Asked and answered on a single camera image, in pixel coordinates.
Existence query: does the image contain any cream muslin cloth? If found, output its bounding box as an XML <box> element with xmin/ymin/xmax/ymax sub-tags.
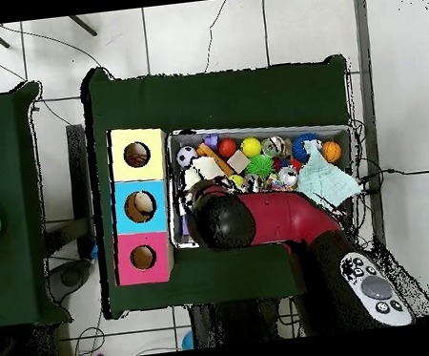
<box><xmin>180</xmin><ymin>153</ymin><xmax>229</xmax><ymax>191</ymax></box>

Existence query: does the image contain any shallow mesh bin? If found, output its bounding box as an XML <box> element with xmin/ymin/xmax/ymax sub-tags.
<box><xmin>157</xmin><ymin>110</ymin><xmax>367</xmax><ymax>251</ymax></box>

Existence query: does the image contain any wooden box with three holes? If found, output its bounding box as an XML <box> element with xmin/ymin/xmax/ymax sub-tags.
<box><xmin>98</xmin><ymin>123</ymin><xmax>184</xmax><ymax>289</ymax></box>

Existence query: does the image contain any wooden cube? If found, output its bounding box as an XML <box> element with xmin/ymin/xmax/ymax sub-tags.
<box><xmin>225</xmin><ymin>147</ymin><xmax>252</xmax><ymax>176</ymax></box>

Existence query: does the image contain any red ball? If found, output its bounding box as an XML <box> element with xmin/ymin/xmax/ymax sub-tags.
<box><xmin>215</xmin><ymin>136</ymin><xmax>239</xmax><ymax>160</ymax></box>

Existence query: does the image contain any black and white soccer ball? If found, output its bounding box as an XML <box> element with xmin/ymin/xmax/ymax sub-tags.
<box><xmin>174</xmin><ymin>144</ymin><xmax>199</xmax><ymax>169</ymax></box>

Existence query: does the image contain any purple plastic block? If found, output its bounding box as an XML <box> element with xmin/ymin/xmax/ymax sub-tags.
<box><xmin>201</xmin><ymin>133</ymin><xmax>222</xmax><ymax>152</ymax></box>

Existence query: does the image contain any green spiky rubber ball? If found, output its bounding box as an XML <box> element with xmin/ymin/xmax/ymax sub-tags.
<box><xmin>242</xmin><ymin>152</ymin><xmax>276</xmax><ymax>181</ymax></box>

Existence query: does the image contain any yellow ball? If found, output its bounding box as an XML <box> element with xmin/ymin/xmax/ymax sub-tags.
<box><xmin>239</xmin><ymin>136</ymin><xmax>264</xmax><ymax>159</ymax></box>

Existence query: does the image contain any dark green table cloth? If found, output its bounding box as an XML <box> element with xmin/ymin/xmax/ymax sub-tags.
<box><xmin>75</xmin><ymin>38</ymin><xmax>375</xmax><ymax>321</ymax></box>
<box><xmin>0</xmin><ymin>78</ymin><xmax>73</xmax><ymax>333</ymax></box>

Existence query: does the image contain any mint muslin cloth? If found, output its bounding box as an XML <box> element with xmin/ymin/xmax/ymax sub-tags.
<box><xmin>290</xmin><ymin>134</ymin><xmax>366</xmax><ymax>213</ymax></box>

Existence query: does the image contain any orange basketball toy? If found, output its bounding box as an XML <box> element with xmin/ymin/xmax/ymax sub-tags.
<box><xmin>320</xmin><ymin>139</ymin><xmax>344</xmax><ymax>164</ymax></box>

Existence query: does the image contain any black stand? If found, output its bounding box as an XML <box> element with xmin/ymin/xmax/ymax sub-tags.
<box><xmin>63</xmin><ymin>122</ymin><xmax>101</xmax><ymax>261</ymax></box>

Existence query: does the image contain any black power cable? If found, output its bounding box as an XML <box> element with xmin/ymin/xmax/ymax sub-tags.
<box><xmin>358</xmin><ymin>163</ymin><xmax>429</xmax><ymax>185</ymax></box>

